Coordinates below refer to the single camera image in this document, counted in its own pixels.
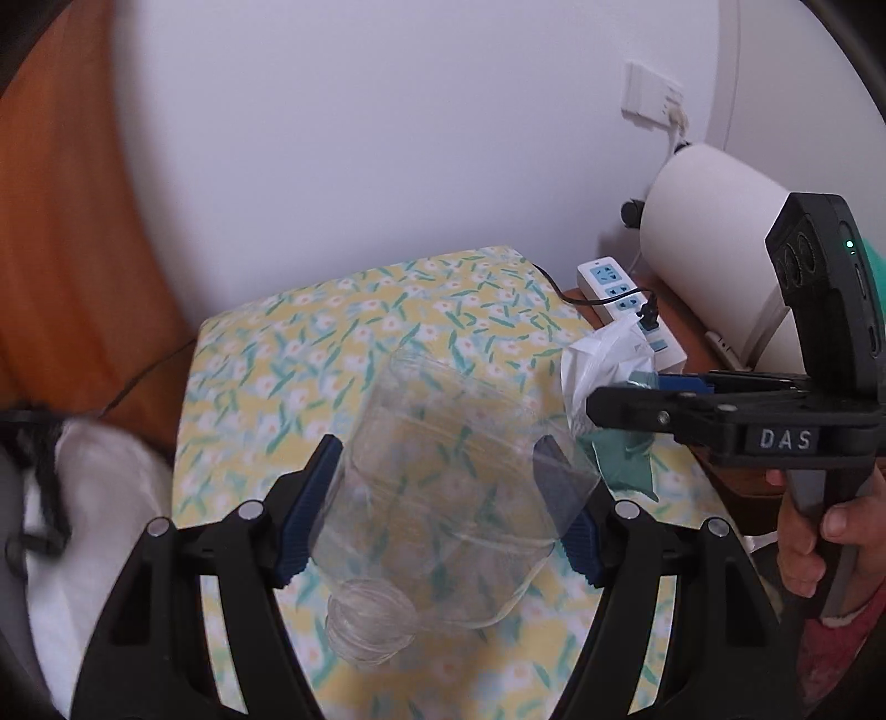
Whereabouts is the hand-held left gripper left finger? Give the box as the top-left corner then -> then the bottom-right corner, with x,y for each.
69,433 -> 345,720

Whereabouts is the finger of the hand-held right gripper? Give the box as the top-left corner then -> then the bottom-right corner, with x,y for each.
657,369 -> 812,395
587,385 -> 736,452

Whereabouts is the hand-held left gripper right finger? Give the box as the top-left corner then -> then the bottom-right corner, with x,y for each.
533,436 -> 804,720

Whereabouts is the green packet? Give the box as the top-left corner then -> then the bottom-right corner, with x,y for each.
578,370 -> 662,501

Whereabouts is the white plastic bag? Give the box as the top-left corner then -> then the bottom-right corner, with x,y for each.
559,315 -> 658,437

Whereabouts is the clear plastic bottle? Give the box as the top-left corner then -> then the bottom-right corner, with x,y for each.
305,346 -> 602,667

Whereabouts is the person's right forearm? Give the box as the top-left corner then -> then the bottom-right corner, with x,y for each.
796,602 -> 886,714

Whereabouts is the person's right hand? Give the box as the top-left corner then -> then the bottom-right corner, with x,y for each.
765,469 -> 886,616

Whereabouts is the teal object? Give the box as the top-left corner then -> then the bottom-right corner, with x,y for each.
862,249 -> 886,306

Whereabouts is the white power strip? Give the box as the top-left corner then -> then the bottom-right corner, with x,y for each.
576,256 -> 688,373

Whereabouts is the white cylindrical appliance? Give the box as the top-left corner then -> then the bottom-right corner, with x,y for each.
623,142 -> 807,375

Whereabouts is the yellow floral cloth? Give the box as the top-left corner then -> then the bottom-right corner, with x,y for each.
169,244 -> 783,720

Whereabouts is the white quilt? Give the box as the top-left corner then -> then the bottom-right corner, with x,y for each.
24,419 -> 177,714

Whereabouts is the orange wooden headboard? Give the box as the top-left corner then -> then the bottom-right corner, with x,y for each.
0,0 -> 202,458

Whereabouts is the black power cable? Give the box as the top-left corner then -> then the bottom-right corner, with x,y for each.
529,261 -> 662,332

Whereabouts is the thin black cable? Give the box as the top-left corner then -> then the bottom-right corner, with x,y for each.
93,336 -> 202,420

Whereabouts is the black strap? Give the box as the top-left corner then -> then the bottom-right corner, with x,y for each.
0,405 -> 74,575

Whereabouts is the white wall socket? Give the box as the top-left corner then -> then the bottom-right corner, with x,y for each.
621,61 -> 686,129

